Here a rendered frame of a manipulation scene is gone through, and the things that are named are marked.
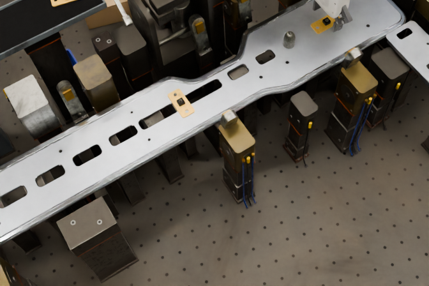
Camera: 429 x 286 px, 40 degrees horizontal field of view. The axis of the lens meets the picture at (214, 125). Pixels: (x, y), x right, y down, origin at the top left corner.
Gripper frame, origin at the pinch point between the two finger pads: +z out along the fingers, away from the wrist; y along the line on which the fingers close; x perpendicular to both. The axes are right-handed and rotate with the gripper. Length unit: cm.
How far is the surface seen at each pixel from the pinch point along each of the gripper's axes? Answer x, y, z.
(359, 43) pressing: 3.2, 10.3, 3.2
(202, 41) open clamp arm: -32.5, -12.1, 0.6
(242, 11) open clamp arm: -18.6, -14.0, -0.1
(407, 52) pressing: 12.1, 19.7, 3.2
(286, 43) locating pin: -14.0, 0.6, 0.9
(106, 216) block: -77, 18, 0
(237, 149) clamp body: -42.5, 21.1, -1.3
